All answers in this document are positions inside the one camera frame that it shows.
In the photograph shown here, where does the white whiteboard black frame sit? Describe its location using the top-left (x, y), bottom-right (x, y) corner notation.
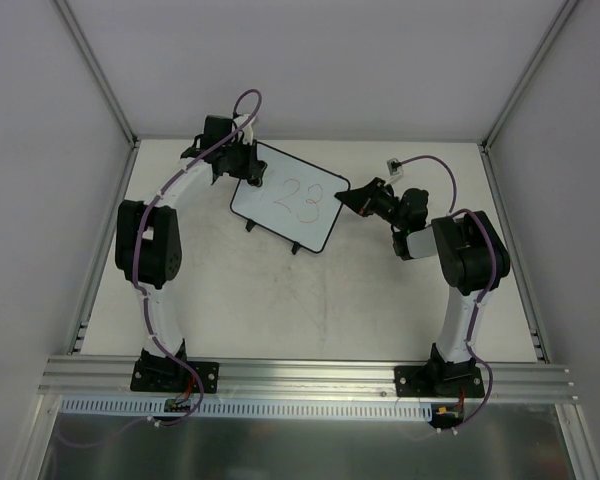
top-left (230, 142), bottom-right (351, 254)

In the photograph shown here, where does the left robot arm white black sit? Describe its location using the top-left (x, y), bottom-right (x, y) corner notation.
top-left (115, 114), bottom-right (267, 394)

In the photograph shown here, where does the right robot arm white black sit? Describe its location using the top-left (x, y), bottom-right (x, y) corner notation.
top-left (335, 178), bottom-right (511, 398)

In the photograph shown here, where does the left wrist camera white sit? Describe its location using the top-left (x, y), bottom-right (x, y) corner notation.
top-left (232, 114), bottom-right (254, 145)

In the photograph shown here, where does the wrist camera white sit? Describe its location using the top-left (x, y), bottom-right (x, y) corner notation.
top-left (232, 114), bottom-right (254, 145)
top-left (386, 158), bottom-right (404, 185)

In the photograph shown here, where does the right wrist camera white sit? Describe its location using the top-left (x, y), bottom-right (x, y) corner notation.
top-left (386, 158), bottom-right (404, 185)

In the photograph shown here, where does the left aluminium corner post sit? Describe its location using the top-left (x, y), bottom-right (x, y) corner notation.
top-left (51, 0), bottom-right (138, 146)

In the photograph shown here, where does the aluminium corner post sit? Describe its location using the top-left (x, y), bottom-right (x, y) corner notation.
top-left (51, 0), bottom-right (138, 146)
top-left (481, 0), bottom-right (581, 150)

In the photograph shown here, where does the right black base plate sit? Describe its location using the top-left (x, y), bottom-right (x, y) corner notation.
top-left (393, 365), bottom-right (485, 399)

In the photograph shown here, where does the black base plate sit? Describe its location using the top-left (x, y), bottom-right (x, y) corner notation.
top-left (130, 356), bottom-right (220, 394)
top-left (393, 365), bottom-right (485, 399)

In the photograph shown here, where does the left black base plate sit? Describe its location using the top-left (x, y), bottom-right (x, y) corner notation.
top-left (130, 356), bottom-right (220, 394)

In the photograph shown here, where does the right aluminium corner post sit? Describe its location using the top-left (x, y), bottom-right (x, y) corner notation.
top-left (481, 0), bottom-right (581, 150)

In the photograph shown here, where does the aluminium front rail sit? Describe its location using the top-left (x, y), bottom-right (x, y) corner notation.
top-left (37, 355), bottom-right (580, 404)

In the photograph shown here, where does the white slotted cable duct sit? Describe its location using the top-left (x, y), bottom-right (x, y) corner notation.
top-left (59, 395), bottom-right (433, 422)

